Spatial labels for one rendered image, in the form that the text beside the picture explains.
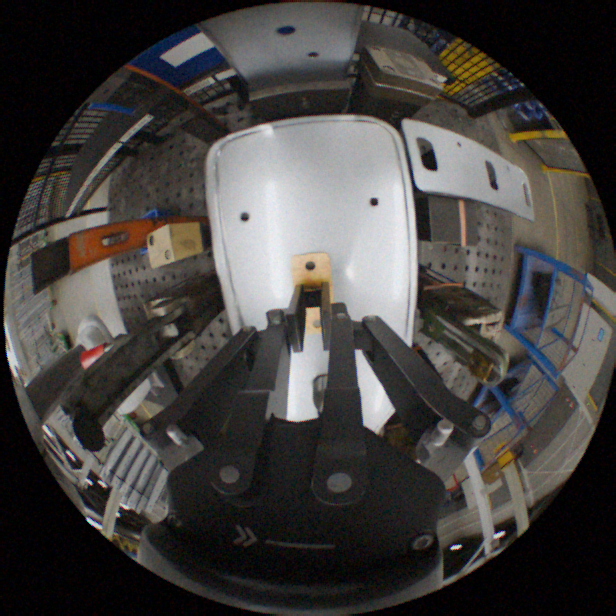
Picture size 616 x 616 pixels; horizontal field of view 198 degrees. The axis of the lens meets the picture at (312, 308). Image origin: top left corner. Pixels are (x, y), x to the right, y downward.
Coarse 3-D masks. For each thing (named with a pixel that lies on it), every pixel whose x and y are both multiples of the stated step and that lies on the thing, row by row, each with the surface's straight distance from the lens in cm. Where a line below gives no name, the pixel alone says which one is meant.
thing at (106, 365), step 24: (144, 336) 19; (192, 336) 22; (96, 360) 19; (120, 360) 19; (144, 360) 20; (72, 384) 18; (96, 384) 18; (120, 384) 19; (72, 408) 17; (96, 408) 19; (96, 432) 15
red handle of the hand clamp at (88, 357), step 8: (176, 320) 22; (168, 328) 21; (176, 328) 21; (160, 336) 21; (168, 336) 21; (176, 336) 22; (104, 344) 25; (112, 344) 24; (88, 352) 27; (96, 352) 26; (104, 352) 25; (88, 360) 27
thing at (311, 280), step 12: (324, 252) 20; (300, 264) 20; (324, 264) 20; (300, 276) 20; (312, 276) 20; (324, 276) 20; (312, 288) 20; (312, 300) 20; (312, 312) 21; (312, 324) 22
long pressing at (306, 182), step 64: (256, 128) 25; (320, 128) 23; (384, 128) 25; (256, 192) 22; (320, 192) 21; (384, 192) 22; (256, 256) 22; (384, 256) 22; (256, 320) 24; (384, 320) 24
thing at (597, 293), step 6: (588, 276) 783; (594, 282) 778; (600, 282) 777; (594, 288) 777; (600, 288) 776; (606, 288) 776; (594, 294) 775; (600, 294) 774; (606, 294) 775; (612, 294) 777; (600, 300) 773; (606, 300) 774; (612, 300) 776; (606, 306) 774; (612, 306) 775; (612, 312) 782
